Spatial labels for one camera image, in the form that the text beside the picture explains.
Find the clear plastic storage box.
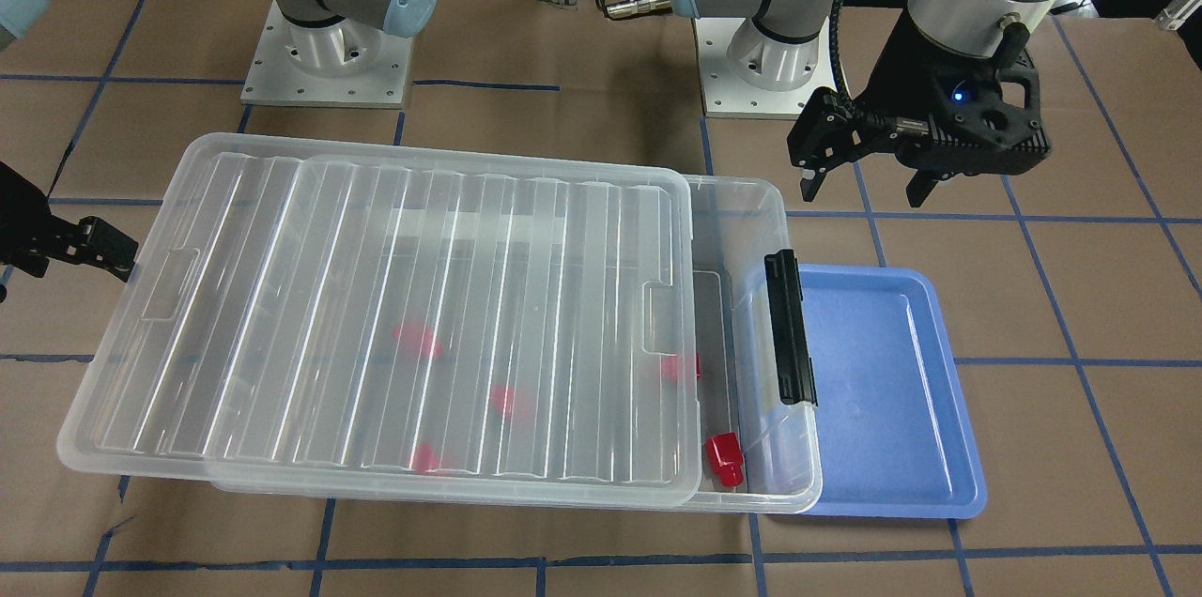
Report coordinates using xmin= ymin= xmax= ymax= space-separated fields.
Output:
xmin=202 ymin=149 xmax=823 ymax=513

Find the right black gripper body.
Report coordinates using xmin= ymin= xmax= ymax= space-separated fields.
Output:
xmin=1 ymin=163 xmax=83 ymax=279

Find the blue plastic tray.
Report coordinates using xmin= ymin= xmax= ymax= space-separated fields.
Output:
xmin=799 ymin=264 xmax=988 ymax=520

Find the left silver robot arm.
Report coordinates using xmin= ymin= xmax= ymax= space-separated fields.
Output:
xmin=670 ymin=0 xmax=1057 ymax=207

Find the black box latch handle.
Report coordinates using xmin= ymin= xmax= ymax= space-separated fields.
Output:
xmin=764 ymin=247 xmax=817 ymax=406

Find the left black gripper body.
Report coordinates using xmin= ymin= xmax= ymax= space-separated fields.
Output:
xmin=787 ymin=12 xmax=1052 ymax=179

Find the red block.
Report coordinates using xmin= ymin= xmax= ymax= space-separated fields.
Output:
xmin=657 ymin=354 xmax=702 ymax=384
xmin=488 ymin=384 xmax=536 ymax=424
xmin=392 ymin=322 xmax=445 ymax=362
xmin=409 ymin=442 xmax=451 ymax=477
xmin=702 ymin=432 xmax=746 ymax=489

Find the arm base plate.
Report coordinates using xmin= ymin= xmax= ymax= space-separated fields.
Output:
xmin=692 ymin=17 xmax=834 ymax=121
xmin=240 ymin=2 xmax=415 ymax=109

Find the clear ribbed box lid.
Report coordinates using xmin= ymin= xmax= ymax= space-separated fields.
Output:
xmin=56 ymin=132 xmax=702 ymax=509

